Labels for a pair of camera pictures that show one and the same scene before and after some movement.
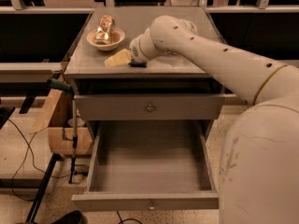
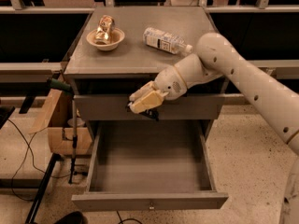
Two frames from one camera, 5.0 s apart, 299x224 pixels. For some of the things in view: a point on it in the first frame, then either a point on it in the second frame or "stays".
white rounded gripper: x=135 y=50 to x=169 y=82
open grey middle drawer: x=149 y=166 stays
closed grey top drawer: x=145 y=107 stays
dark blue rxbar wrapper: x=142 y=64 to x=150 y=112
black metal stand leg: x=55 y=157 stays
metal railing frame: x=54 y=71 stays
